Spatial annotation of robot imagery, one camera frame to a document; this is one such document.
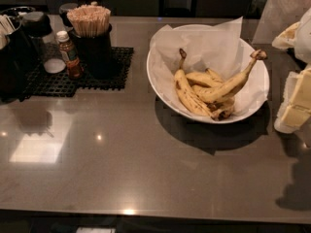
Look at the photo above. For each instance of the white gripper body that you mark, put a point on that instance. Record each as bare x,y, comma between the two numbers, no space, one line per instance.
304,46

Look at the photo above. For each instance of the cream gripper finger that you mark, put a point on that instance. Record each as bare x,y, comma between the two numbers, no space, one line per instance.
286,39
295,109

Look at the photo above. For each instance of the long top banana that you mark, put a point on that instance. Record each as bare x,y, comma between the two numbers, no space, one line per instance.
230,87

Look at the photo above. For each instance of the small back banana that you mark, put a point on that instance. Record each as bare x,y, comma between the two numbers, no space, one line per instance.
214,75

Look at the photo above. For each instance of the white bowl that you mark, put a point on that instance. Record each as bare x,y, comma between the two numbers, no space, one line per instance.
207,73

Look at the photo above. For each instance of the middle yellow banana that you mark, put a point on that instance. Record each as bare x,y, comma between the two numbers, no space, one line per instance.
202,79

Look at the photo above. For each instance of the left spotted banana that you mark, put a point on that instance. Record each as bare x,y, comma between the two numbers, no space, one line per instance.
185,93

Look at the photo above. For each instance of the white paper liner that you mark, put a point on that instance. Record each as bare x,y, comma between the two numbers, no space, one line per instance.
218,48

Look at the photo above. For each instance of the black stir stick holder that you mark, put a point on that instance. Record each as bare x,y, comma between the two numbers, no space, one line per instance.
96,53

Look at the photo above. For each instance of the wooden stir sticks bundle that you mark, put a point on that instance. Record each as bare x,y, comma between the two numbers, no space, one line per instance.
90,20

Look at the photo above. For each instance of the small hot sauce bottle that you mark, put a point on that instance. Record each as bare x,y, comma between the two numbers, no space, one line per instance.
70,55

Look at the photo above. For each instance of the glass sugar shaker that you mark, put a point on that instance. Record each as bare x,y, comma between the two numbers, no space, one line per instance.
38,27

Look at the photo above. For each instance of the black condiment caddy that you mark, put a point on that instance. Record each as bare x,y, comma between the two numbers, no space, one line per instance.
18,57

